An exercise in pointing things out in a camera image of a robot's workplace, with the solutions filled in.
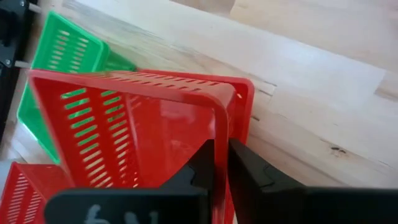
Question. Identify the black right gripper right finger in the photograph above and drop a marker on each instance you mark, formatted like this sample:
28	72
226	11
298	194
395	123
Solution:
280	202

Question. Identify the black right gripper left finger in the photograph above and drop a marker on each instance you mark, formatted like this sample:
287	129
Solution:
174	205

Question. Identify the red slotted plastic basket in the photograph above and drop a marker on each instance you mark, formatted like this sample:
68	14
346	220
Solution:
245	102
174	124
18	193

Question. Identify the green slotted plastic basket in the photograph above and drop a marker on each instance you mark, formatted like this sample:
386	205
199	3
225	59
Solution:
68	46

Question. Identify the black metal bracket with bolts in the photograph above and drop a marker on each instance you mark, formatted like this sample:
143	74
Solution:
9	31

